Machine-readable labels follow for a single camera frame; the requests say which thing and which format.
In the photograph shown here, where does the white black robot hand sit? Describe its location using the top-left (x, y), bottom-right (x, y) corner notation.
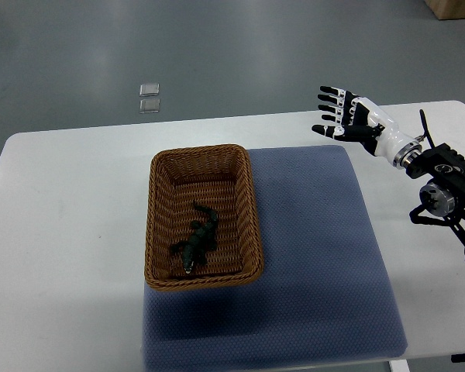
top-left (312, 86), bottom-right (422, 169)

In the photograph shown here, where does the dark green toy crocodile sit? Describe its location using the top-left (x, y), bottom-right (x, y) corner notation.
top-left (170, 201), bottom-right (219, 274)

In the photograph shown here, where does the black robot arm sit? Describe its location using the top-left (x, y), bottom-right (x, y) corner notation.
top-left (400, 110), bottom-right (465, 259)

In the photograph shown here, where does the brown wicker basket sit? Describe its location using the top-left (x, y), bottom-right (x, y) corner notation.
top-left (144, 144), bottom-right (264, 291)

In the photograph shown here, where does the wooden box corner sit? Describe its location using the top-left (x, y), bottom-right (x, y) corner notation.
top-left (425, 0), bottom-right (465, 20)

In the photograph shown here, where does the blue-grey textured mat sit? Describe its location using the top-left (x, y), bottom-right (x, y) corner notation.
top-left (143, 145), bottom-right (407, 371)

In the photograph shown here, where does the upper floor outlet plate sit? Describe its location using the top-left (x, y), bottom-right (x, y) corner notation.
top-left (139, 82), bottom-right (160, 97)

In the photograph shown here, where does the white table leg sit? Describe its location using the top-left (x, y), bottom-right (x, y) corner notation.
top-left (388, 360), bottom-right (411, 372)

